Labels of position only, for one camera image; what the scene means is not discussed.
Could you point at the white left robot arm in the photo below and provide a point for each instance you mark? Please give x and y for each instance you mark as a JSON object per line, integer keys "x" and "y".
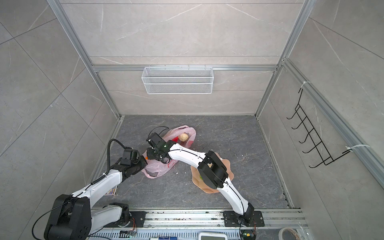
{"x": 73, "y": 216}

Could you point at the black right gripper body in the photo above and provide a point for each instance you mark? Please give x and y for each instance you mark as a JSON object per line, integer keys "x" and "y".
{"x": 153, "y": 154}

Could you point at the pink scalloped plate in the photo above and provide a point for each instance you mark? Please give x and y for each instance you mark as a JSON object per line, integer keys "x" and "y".
{"x": 198, "y": 181}

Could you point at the pink plastic bag fruit print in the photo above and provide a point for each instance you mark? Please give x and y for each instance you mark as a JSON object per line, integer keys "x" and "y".
{"x": 155, "y": 169}

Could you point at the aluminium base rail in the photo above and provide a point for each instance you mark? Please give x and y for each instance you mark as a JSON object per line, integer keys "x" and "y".
{"x": 217, "y": 220}

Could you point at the white device at bottom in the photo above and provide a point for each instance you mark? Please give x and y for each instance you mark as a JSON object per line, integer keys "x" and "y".
{"x": 212, "y": 236}

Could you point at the black wire hook rack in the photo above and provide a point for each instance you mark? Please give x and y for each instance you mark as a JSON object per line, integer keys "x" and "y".
{"x": 312, "y": 136}

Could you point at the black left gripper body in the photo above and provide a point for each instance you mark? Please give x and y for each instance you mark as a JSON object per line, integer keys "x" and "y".
{"x": 140, "y": 163}

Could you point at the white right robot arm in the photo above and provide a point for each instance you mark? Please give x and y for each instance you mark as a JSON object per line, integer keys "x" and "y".
{"x": 211, "y": 169}

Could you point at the white wire mesh basket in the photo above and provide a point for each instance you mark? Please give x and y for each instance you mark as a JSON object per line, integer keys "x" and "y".
{"x": 178, "y": 80}

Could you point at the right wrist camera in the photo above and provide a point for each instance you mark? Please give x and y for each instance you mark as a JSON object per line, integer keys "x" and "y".
{"x": 154, "y": 139}

